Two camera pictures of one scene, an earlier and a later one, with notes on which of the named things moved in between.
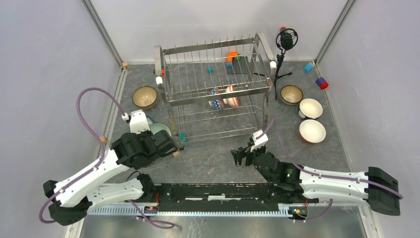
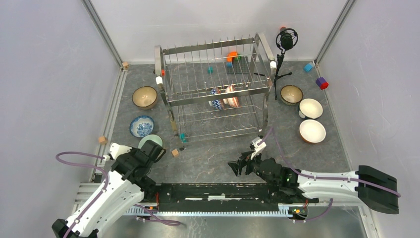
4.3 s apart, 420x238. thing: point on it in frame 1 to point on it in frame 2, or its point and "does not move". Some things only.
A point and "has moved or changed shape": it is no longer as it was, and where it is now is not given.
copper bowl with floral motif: [144, 97] does not move
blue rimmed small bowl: [310, 109] does not move
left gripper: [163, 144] to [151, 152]
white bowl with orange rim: [312, 131] does not move
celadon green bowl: [156, 127] has moved or changed shape
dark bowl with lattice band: [291, 94] does not move
